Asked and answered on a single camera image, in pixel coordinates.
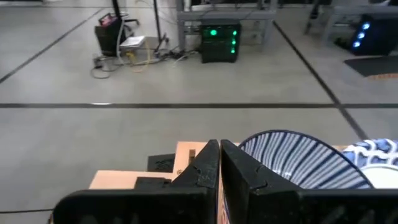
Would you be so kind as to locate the large blue white patterned bowl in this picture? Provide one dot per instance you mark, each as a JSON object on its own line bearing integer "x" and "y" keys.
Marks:
{"x": 379, "y": 149}

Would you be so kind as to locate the small blue striped bowl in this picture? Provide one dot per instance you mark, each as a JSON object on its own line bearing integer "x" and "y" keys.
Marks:
{"x": 295, "y": 161}

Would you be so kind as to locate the white paper stack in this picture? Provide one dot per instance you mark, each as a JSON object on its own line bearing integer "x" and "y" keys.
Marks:
{"x": 133, "y": 41}

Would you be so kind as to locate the black case pink top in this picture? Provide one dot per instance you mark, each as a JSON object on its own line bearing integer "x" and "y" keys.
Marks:
{"x": 107, "y": 40}

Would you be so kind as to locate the hazard striped black mat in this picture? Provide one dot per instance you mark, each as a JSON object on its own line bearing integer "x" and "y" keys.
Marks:
{"x": 373, "y": 65}

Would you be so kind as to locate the black stand pole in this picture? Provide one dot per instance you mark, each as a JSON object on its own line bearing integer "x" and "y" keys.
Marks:
{"x": 158, "y": 21}
{"x": 116, "y": 7}

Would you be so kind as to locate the green-lit computer tower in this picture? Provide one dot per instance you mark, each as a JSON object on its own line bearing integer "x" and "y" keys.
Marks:
{"x": 217, "y": 46}

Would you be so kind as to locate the black panel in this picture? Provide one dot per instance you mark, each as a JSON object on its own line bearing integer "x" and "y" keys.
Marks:
{"x": 160, "y": 163}

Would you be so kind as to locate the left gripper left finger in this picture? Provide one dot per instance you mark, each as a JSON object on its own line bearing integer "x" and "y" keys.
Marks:
{"x": 155, "y": 207}

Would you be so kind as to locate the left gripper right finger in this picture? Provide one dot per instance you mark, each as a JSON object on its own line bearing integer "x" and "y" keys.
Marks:
{"x": 280, "y": 207}

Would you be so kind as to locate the blue-lit computer tower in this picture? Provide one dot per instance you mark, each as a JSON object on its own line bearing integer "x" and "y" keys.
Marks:
{"x": 379, "y": 37}

